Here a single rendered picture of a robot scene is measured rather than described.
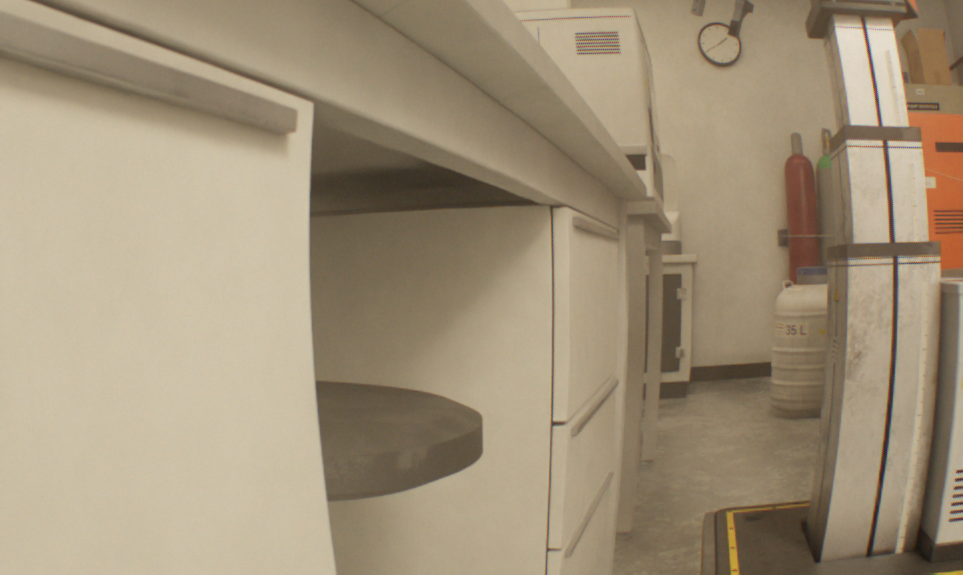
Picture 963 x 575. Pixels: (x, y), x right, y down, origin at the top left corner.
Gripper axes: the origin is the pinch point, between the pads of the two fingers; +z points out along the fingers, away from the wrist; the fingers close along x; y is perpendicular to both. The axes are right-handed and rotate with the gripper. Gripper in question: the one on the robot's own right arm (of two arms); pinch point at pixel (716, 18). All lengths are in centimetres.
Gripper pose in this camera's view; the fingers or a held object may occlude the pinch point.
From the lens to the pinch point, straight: 161.8
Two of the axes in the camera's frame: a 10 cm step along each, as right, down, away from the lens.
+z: -3.0, 9.2, 2.4
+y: 4.5, 3.6, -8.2
